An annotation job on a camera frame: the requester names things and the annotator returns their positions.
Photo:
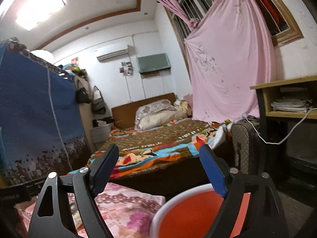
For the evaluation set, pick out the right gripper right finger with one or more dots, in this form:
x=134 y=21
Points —
x=217 y=170

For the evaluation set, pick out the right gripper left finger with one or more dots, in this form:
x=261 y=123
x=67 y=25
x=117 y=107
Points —
x=101 y=169

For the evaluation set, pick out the white bedside cabinet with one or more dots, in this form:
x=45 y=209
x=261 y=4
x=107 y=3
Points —
x=100 y=135

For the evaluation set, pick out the colourful striped bed quilt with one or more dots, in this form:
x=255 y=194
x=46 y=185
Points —
x=145 y=151

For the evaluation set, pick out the black mesh fan heater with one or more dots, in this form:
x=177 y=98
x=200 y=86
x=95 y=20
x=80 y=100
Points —
x=246 y=145

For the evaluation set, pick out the red plastic basin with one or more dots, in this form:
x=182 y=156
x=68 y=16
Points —
x=189 y=214

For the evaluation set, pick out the pink floral blanket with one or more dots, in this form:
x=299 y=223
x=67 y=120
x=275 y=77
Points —
x=127 y=212

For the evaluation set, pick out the wooden bed headboard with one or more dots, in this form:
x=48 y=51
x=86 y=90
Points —
x=124 y=115

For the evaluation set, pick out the hanging grey handbag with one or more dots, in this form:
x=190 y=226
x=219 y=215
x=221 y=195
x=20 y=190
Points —
x=98 y=105

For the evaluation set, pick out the cream pillow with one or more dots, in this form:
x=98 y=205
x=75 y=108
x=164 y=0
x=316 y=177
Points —
x=159 y=118

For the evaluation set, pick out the blue fabric wardrobe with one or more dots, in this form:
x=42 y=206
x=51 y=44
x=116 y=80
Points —
x=41 y=125

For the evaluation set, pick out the floral pillow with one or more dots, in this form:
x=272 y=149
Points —
x=152 y=108

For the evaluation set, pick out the black hanging handbag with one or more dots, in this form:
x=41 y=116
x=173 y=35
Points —
x=82 y=95

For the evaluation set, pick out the wooden desk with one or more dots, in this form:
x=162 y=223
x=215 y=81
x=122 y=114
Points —
x=289 y=137

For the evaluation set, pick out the stack of papers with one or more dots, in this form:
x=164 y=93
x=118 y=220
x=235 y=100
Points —
x=291 y=104

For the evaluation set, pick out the white air conditioner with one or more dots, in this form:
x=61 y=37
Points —
x=110 y=52

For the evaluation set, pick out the pink hanging sheet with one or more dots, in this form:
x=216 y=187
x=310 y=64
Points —
x=228 y=53

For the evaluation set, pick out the pink tied curtain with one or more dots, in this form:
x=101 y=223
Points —
x=174 y=7

